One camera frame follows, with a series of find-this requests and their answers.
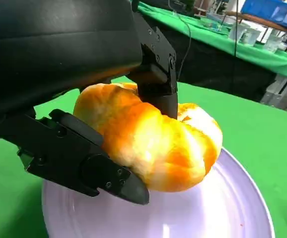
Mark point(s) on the green cloth on background table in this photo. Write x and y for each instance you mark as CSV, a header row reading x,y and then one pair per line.
x,y
257,54

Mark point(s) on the grey metal frame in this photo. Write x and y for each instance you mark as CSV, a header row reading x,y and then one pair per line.
x,y
277,91

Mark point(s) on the clear plastic cup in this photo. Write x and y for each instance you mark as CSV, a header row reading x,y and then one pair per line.
x,y
245,34
273,43

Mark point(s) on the lilac plate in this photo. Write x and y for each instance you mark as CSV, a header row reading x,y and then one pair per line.
x,y
183,218

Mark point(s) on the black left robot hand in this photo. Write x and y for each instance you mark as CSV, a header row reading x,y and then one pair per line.
x,y
46,49

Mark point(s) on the orange and white bread roll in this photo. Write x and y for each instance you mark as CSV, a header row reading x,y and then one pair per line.
x,y
146,148

